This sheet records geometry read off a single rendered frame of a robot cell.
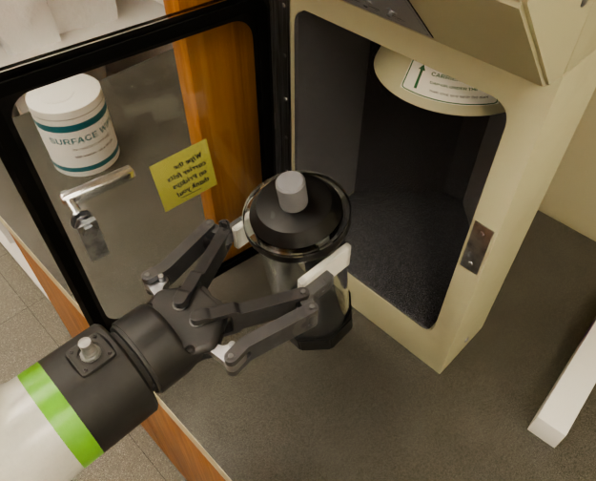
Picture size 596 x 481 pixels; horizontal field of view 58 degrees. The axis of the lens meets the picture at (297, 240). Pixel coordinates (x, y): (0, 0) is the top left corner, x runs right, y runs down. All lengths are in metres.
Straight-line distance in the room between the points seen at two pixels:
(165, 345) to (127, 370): 0.04
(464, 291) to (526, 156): 0.20
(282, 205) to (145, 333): 0.17
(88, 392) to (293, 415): 0.37
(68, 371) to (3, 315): 1.78
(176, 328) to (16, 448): 0.15
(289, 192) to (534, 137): 0.21
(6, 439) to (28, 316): 1.75
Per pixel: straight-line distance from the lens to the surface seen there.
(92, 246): 0.64
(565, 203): 1.07
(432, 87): 0.56
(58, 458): 0.46
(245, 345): 0.47
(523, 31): 0.36
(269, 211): 0.51
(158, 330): 0.47
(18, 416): 0.45
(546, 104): 0.48
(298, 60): 0.65
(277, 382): 0.77
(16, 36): 1.60
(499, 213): 0.55
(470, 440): 0.77
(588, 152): 1.01
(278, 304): 0.50
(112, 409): 0.45
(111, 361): 0.45
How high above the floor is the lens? 1.63
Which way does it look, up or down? 48 degrees down
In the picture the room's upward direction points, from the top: straight up
